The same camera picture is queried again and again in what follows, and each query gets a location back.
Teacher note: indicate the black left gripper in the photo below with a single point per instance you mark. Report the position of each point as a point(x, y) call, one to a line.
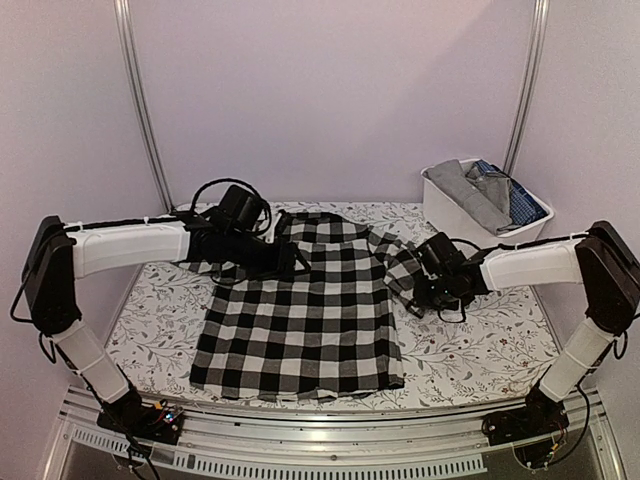
point(283, 262)

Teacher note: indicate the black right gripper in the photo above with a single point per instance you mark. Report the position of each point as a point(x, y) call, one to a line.
point(422, 299)

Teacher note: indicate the white plastic bin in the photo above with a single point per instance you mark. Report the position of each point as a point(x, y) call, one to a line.
point(446, 216)

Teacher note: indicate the black white checkered shirt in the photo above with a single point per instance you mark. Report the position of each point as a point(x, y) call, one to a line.
point(328, 333)

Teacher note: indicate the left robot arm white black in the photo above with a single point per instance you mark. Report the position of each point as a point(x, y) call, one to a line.
point(65, 254)

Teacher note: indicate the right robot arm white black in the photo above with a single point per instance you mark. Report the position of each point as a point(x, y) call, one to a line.
point(596, 261)

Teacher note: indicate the grey long sleeve shirt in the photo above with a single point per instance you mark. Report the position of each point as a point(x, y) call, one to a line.
point(485, 197)

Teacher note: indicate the floral patterned table mat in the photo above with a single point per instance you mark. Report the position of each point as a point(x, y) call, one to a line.
point(499, 352)

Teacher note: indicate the blue checkered shirt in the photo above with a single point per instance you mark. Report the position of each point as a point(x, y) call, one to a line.
point(522, 202)

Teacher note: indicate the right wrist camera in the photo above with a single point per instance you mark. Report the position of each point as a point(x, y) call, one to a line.
point(439, 257)

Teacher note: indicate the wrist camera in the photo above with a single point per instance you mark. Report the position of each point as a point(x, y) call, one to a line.
point(439, 257)
point(242, 207)

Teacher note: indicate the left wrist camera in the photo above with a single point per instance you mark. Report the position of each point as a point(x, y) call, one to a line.
point(242, 207)

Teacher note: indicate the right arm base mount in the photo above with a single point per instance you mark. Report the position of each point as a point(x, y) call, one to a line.
point(539, 415)

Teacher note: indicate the aluminium front rail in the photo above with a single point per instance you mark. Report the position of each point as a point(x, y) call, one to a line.
point(223, 442)

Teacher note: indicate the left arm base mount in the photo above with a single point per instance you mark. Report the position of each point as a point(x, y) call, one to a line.
point(158, 421)

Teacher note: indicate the right aluminium frame post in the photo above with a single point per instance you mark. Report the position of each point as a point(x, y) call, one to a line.
point(531, 71)

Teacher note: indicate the aluminium frame post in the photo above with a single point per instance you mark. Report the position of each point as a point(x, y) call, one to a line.
point(531, 71)
point(126, 34)

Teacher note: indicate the left aluminium frame post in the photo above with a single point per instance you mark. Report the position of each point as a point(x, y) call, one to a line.
point(126, 34)

